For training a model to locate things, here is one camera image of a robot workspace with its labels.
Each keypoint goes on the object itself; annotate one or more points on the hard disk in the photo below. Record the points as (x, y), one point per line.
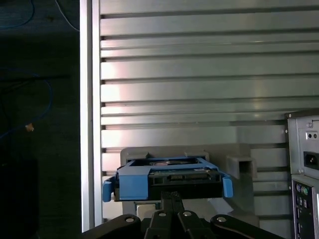
(134, 184)

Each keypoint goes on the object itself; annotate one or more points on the black PC case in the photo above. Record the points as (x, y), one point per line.
(299, 149)

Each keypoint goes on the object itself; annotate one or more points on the grey parts rack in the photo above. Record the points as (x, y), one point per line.
(239, 152)

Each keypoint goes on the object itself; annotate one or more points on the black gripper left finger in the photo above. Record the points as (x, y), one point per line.
(159, 224)

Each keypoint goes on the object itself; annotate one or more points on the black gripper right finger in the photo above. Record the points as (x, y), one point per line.
(189, 226)

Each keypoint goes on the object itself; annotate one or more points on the grey power supply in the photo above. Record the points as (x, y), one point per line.
(311, 159)

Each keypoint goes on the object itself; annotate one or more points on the silver CPU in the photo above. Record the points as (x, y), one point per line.
(145, 207)

